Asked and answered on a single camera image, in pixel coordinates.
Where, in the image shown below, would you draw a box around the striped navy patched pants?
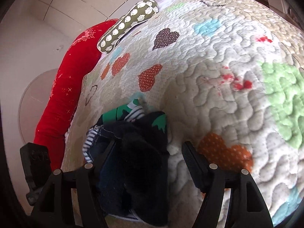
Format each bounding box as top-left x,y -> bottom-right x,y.
82,99 -> 169,227

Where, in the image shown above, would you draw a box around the quilted heart pattern bedspread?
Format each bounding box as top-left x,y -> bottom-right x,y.
62,0 -> 303,227

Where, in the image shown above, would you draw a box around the long red bolster pillow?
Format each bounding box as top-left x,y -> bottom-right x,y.
33,19 -> 117,171

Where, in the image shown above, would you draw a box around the olive white patterned pillow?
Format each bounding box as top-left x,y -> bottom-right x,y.
97,0 -> 159,54

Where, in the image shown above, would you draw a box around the beige round headboard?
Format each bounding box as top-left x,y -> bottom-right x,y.
18,68 -> 58,144

